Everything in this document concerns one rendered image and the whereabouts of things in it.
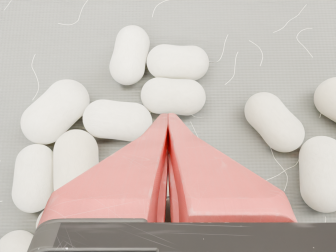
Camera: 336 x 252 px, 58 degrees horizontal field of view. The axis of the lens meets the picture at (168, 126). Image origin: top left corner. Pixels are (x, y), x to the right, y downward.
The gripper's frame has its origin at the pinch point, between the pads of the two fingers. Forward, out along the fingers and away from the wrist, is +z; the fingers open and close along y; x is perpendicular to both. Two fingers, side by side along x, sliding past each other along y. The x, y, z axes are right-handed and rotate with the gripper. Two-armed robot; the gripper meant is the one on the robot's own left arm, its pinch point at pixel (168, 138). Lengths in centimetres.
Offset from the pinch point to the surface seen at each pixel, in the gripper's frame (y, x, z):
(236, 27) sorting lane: -4.1, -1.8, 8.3
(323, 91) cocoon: -7.9, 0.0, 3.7
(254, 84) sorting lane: -4.9, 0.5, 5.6
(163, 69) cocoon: 0.2, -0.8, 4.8
